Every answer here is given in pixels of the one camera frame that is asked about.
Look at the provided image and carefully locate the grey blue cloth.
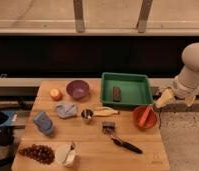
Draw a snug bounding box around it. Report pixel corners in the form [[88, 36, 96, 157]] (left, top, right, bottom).
[[56, 103, 77, 119]]

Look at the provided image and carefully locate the green plastic tray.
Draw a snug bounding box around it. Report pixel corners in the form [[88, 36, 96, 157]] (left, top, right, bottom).
[[101, 72, 153, 108]]

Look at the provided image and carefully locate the yellow banana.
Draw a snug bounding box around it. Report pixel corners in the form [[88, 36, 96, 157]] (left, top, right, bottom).
[[93, 107, 119, 117]]

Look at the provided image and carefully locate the red yellow apple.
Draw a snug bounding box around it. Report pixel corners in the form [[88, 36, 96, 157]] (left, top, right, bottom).
[[49, 88, 63, 101]]

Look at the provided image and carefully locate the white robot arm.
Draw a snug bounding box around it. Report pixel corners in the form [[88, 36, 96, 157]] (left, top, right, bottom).
[[155, 43, 199, 108]]

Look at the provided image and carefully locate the blue sponge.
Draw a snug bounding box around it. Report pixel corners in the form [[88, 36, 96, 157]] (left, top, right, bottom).
[[33, 111, 53, 135]]

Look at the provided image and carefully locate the red chili pepper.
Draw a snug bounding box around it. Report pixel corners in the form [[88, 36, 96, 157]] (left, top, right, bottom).
[[138, 106, 152, 127]]

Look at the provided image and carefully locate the metal measuring cup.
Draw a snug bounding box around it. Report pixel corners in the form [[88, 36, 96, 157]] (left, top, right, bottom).
[[81, 109, 93, 124]]

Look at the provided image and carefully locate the orange bowl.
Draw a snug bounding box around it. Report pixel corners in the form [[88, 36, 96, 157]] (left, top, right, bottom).
[[133, 106, 157, 129]]

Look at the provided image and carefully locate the bunch of dark grapes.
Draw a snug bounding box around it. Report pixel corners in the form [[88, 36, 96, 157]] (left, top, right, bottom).
[[19, 144, 55, 164]]

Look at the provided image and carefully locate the purple bowl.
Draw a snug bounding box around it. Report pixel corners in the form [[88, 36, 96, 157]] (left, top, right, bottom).
[[66, 80, 89, 99]]

